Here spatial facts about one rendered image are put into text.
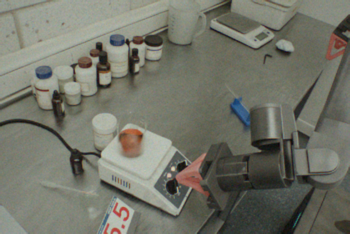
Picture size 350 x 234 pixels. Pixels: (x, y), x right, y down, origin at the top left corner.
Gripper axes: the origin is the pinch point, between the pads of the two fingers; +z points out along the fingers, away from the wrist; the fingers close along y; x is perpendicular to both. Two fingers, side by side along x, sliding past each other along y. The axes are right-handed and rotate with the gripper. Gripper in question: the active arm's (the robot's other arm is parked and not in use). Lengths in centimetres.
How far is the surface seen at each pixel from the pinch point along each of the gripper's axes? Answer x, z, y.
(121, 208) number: 2.7, 14.7, 4.6
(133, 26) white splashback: -24, 38, -59
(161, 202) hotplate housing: 6.0, 8.5, 0.0
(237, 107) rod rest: 10.9, 5.5, -43.5
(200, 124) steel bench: 6.9, 12.2, -30.6
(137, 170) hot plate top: -2.2, 10.4, -1.1
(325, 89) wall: 65, -3, -146
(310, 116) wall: 83, 11, -146
